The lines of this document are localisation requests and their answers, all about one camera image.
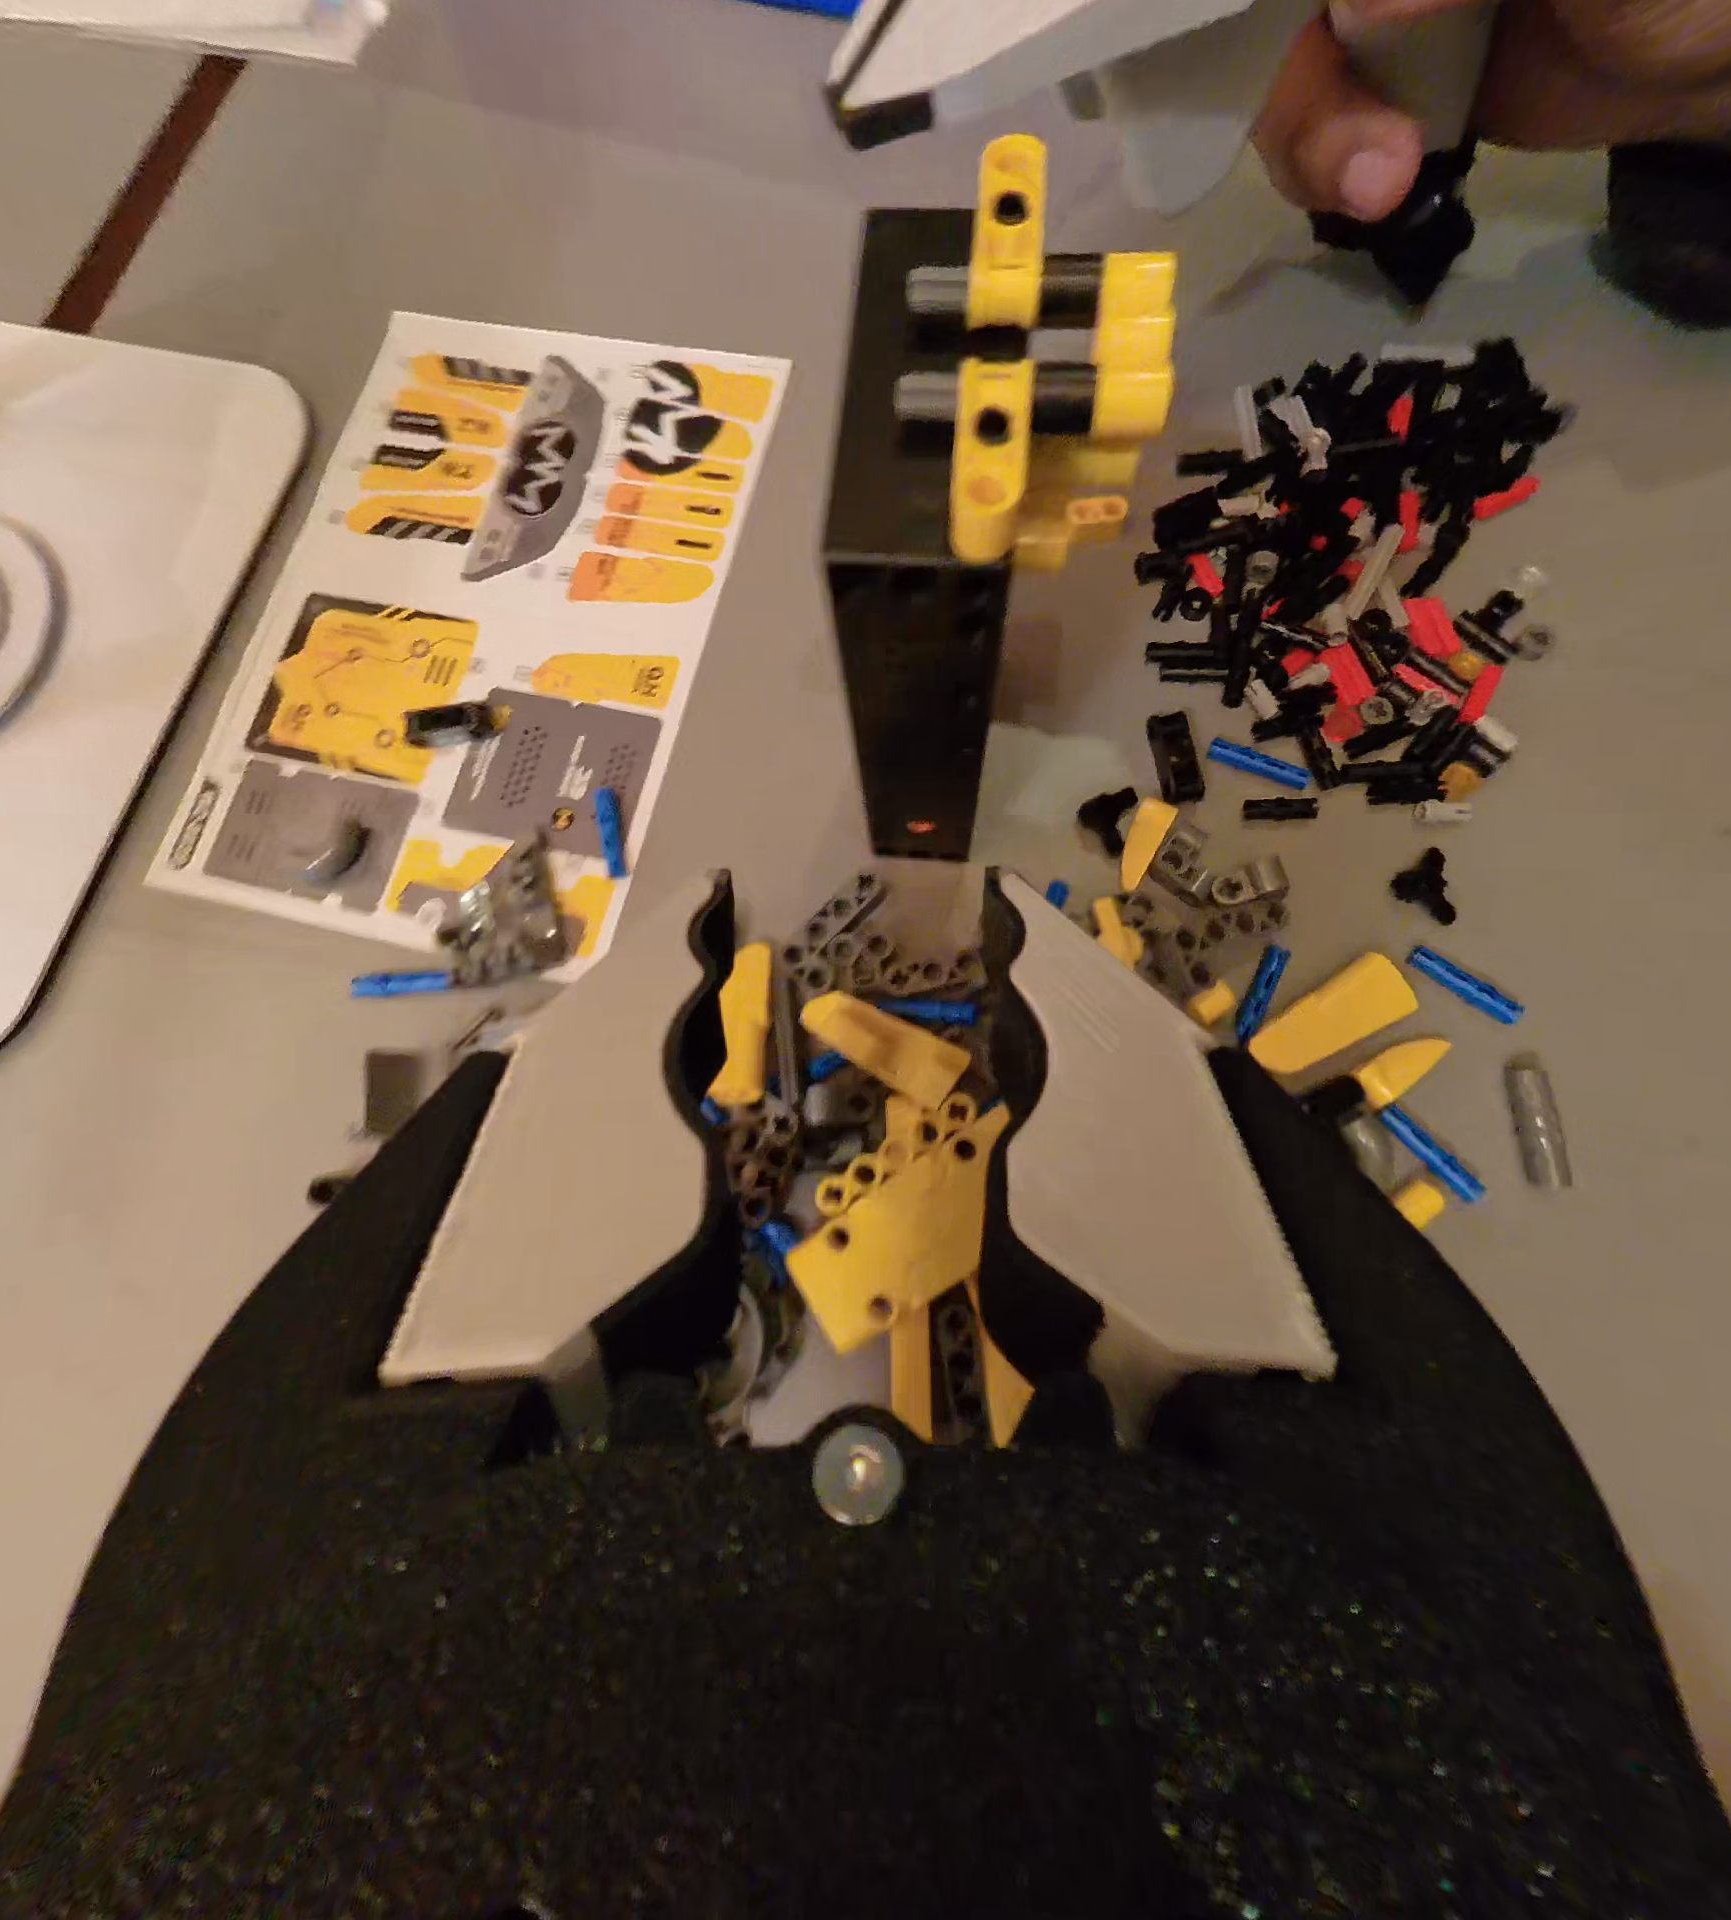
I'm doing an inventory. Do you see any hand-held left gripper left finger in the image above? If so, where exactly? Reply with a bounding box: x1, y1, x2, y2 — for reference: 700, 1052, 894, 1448
378, 864, 746, 1434

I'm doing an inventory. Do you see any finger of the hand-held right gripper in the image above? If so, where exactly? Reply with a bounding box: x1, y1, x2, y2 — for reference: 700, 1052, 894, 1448
821, 0, 1264, 153
1062, 36, 1268, 215

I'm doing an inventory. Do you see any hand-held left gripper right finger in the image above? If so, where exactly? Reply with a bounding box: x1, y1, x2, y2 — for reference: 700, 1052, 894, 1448
977, 864, 1341, 1434

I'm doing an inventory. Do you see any pile of yellow grey pieces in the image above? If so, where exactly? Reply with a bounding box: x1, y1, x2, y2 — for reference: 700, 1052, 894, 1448
698, 795, 1488, 1451

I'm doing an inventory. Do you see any yellow toy brick assembly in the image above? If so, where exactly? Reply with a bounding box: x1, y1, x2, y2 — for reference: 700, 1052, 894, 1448
897, 132, 1185, 575

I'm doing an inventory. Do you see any person's right hand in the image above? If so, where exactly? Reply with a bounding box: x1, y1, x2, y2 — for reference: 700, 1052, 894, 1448
1251, 0, 1731, 222

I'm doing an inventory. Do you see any dark grey toy panel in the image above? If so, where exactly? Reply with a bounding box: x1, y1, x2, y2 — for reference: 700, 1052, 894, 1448
360, 1048, 437, 1142

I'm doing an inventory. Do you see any large yellow toy panel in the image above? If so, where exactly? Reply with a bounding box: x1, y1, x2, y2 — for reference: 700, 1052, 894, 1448
783, 1103, 1014, 1356

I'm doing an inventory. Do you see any dark grey gear cluster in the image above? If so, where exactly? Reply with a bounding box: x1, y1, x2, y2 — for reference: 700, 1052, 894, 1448
437, 839, 582, 989

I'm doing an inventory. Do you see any grey tube connector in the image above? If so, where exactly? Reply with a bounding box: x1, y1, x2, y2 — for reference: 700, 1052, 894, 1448
1503, 1055, 1576, 1191

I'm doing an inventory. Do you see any pile of black red pins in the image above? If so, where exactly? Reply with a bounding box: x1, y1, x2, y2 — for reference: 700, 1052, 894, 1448
1133, 337, 1568, 823

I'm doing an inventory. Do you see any toy sticker sheet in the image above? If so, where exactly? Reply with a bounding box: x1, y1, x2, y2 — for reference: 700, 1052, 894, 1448
146, 312, 796, 984

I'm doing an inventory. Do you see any tall black toy block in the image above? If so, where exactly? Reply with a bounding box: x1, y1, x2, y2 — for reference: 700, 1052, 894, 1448
821, 206, 1024, 861

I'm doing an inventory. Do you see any white rounded tray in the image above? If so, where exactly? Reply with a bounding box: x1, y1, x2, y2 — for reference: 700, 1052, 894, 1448
0, 312, 315, 1086

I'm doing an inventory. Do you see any white paper sheet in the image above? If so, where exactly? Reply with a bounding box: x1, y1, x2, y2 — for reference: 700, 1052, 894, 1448
84, 0, 388, 68

